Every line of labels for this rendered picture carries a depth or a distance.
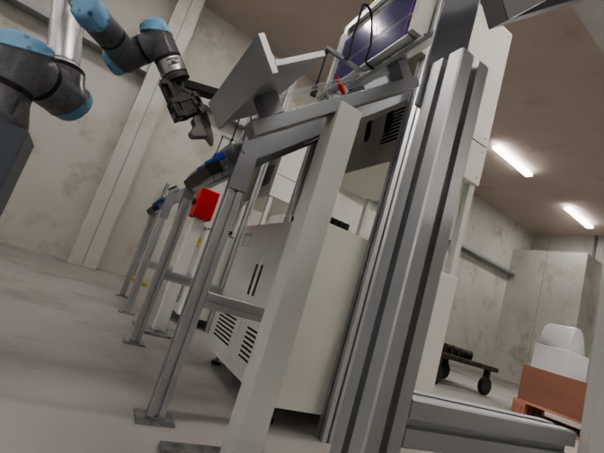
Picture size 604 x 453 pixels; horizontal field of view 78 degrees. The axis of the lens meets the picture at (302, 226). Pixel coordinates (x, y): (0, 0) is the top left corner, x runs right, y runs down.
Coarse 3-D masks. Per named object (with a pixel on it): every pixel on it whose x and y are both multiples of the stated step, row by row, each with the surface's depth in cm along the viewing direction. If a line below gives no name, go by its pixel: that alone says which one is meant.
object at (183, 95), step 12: (180, 72) 103; (168, 84) 103; (180, 84) 107; (168, 96) 104; (180, 96) 102; (192, 96) 104; (168, 108) 107; (180, 108) 103; (192, 108) 104; (180, 120) 107
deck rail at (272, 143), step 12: (396, 96) 130; (360, 108) 123; (372, 108) 125; (384, 108) 128; (276, 132) 108; (288, 132) 110; (300, 132) 112; (312, 132) 114; (240, 144) 103; (264, 144) 107; (276, 144) 108; (288, 144) 110
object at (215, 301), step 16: (384, 0) 182; (416, 0) 137; (432, 0) 138; (368, 16) 196; (416, 16) 134; (416, 32) 134; (400, 48) 142; (336, 64) 188; (320, 96) 192; (256, 144) 101; (240, 160) 99; (256, 160) 101; (240, 176) 98; (192, 192) 170; (336, 224) 135; (208, 304) 94; (224, 304) 97; (240, 304) 98; (256, 320) 100; (144, 416) 87
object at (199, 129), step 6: (198, 120) 106; (198, 126) 106; (204, 126) 106; (210, 126) 107; (192, 132) 105; (198, 132) 106; (204, 132) 107; (210, 132) 107; (210, 138) 108; (210, 144) 109
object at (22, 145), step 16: (0, 128) 82; (16, 128) 84; (0, 144) 82; (16, 144) 84; (32, 144) 97; (0, 160) 82; (16, 160) 85; (0, 176) 82; (16, 176) 94; (0, 192) 83; (0, 208) 91
